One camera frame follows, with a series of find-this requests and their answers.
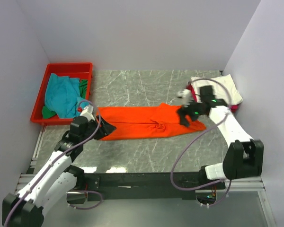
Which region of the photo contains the black mounting base bar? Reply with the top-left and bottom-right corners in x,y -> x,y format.
66,172 -> 225,205

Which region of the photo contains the green t shirt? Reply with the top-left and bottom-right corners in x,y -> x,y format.
41,79 -> 89,120

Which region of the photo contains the aluminium rail frame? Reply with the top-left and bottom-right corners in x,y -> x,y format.
15,174 -> 277,227

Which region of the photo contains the red plastic bin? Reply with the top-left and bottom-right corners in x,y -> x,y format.
30,62 -> 93,126

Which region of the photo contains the folded red t shirt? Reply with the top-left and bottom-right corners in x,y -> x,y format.
186,82 -> 240,114

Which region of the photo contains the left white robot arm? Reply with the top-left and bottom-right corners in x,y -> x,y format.
2,116 -> 116,227

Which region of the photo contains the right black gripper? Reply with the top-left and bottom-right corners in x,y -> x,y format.
176,96 -> 205,128

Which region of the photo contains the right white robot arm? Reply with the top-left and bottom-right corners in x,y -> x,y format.
177,86 -> 264,189

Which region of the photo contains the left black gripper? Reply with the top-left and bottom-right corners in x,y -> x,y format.
81,114 -> 116,143

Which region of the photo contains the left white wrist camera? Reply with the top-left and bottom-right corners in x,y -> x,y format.
77,105 -> 95,121

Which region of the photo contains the orange t shirt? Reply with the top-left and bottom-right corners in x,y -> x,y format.
99,103 -> 206,141

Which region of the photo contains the folded white t shirt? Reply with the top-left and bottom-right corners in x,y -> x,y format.
192,74 -> 243,105

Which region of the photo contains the blue t shirt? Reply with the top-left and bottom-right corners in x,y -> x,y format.
44,72 -> 92,119

